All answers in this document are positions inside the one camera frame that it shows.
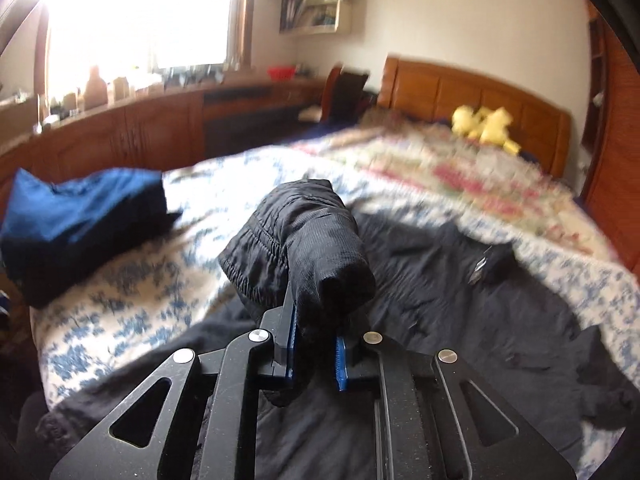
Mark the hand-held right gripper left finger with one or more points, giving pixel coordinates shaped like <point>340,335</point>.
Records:
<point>292,347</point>

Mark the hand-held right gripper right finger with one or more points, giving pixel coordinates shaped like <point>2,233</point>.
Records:
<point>341,366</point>

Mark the black jacket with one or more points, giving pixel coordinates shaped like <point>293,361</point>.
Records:
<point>425,270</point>

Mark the folded blue and black clothes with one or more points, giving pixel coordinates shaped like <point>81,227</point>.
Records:
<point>75,220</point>

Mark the blue floral bed sheet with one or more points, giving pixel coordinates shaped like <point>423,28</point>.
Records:
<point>150,285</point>

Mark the pink floral quilt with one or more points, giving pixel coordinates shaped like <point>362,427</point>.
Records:
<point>450,175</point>

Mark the wooden cabinet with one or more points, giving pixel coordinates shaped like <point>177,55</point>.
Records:
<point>160,125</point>

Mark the dark wooden chair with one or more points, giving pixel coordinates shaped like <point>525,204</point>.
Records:
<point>350,90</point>

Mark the red bowl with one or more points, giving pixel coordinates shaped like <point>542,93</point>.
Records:
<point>281,73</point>

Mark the yellow plush toy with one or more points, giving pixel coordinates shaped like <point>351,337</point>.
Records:
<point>487,127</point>

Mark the wooden bed headboard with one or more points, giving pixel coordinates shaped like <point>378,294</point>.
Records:
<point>450,90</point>

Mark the pale bottle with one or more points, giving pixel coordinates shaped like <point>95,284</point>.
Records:
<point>95,90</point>

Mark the wooden wardrobe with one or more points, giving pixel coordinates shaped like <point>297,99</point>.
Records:
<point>620,135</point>

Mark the bright window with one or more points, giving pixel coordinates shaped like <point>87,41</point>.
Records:
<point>140,10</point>

